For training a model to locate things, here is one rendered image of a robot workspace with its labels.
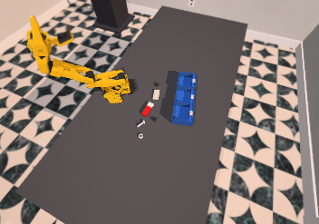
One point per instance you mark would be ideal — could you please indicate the blue bin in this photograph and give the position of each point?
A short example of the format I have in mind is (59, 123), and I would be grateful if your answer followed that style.
(183, 111)

